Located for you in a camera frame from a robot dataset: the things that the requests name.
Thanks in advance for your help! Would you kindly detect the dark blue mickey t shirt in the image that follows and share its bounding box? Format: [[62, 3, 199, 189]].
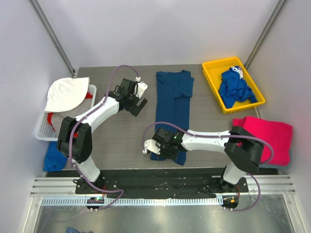
[[150, 69, 195, 166]]

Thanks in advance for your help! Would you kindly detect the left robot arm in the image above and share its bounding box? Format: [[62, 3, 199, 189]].
[[57, 77, 148, 194]]

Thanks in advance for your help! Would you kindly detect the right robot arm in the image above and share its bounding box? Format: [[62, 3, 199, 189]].
[[144, 126, 264, 193]]

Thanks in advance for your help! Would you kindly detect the red t shirt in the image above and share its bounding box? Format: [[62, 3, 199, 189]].
[[47, 92, 93, 138]]

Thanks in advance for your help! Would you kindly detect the white t shirt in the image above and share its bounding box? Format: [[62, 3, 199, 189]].
[[44, 77, 89, 113]]

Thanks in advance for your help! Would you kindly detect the yellow plastic tray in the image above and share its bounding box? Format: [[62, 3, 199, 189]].
[[202, 57, 266, 114]]

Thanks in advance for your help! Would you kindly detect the royal blue t shirt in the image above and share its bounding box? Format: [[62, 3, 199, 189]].
[[218, 66, 258, 108]]

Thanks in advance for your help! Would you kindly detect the white plastic laundry basket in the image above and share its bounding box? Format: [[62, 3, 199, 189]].
[[35, 84, 97, 141]]

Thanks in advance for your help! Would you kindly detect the grey folded t shirt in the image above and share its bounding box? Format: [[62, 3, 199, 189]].
[[259, 150, 292, 169]]

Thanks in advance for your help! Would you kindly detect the blue folded t shirt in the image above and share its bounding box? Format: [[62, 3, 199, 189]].
[[43, 141, 68, 172]]

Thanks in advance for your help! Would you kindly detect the pink folded t shirt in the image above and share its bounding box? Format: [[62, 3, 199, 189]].
[[232, 116, 293, 166]]

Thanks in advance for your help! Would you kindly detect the checkered cloth bottom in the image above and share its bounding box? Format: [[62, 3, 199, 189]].
[[65, 227, 92, 233]]

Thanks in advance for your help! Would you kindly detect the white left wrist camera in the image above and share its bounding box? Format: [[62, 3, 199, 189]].
[[134, 77, 148, 99]]

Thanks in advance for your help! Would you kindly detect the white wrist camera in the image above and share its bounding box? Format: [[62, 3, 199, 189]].
[[142, 139, 162, 155], [134, 77, 148, 99]]

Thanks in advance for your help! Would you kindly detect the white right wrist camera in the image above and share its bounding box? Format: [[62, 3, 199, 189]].
[[142, 139, 162, 155]]

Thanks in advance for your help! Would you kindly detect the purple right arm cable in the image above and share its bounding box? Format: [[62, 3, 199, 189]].
[[141, 121, 275, 213]]

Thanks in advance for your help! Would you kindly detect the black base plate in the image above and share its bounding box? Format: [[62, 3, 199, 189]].
[[75, 168, 250, 199]]

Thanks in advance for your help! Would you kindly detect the slotted cable duct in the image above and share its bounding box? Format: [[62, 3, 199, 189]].
[[41, 196, 223, 206]]

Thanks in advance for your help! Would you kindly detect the aluminium frame post left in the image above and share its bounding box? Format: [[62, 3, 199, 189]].
[[29, 0, 75, 77]]

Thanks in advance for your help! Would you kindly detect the aluminium frame post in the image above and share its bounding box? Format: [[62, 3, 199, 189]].
[[244, 0, 288, 69], [29, 0, 75, 77]]

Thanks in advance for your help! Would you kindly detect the aluminium frame post right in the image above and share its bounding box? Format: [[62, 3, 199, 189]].
[[244, 0, 288, 69]]

